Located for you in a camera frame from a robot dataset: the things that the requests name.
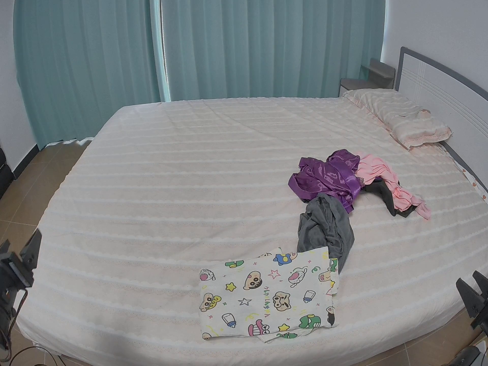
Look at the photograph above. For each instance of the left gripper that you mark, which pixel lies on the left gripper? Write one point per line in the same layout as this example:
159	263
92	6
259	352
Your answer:
13	273

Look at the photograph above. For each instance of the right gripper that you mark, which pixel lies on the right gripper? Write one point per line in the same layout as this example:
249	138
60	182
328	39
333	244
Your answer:
482	318

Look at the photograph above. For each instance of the white printed pyjama top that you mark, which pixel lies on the white printed pyjama top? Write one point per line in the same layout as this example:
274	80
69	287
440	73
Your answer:
263	299

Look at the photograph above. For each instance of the bed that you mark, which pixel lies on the bed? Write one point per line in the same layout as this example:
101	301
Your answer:
190	189

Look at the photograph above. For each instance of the black chest of drawers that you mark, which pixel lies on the black chest of drawers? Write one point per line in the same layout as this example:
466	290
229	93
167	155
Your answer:
5	181

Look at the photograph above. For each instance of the black garment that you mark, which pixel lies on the black garment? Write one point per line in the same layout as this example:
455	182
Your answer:
389	198

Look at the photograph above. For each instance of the pink garment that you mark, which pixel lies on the pink garment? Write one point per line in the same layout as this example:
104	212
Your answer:
385	174

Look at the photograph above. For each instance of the dark grey garment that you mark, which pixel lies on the dark grey garment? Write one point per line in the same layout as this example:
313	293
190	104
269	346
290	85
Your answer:
324	227

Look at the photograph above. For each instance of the purple satin garment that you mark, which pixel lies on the purple satin garment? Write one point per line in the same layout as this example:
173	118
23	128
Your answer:
324	175

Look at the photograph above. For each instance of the pink striped pillow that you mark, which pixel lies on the pink striped pillow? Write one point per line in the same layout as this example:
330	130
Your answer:
400	114

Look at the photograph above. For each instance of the blue-green curtain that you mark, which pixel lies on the blue-green curtain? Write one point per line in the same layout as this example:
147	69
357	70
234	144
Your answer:
87	52
274	32

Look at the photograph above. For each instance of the grey bedside table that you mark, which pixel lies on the grey bedside table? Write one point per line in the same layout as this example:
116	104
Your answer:
375	75

